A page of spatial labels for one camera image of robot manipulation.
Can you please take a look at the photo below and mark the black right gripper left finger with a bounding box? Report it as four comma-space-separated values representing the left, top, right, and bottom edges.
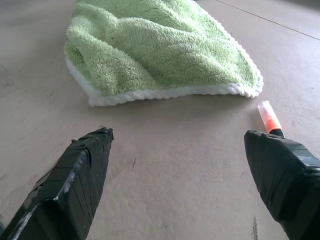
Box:
0, 126, 115, 240

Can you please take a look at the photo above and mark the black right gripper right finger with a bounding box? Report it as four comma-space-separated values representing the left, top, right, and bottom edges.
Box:
243, 129, 320, 240

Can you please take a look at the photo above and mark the orange highlighter marker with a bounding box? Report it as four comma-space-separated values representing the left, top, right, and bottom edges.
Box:
257, 100, 286, 139

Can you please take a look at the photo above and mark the green fluffy towel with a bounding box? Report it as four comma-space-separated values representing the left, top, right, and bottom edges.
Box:
63, 0, 265, 108

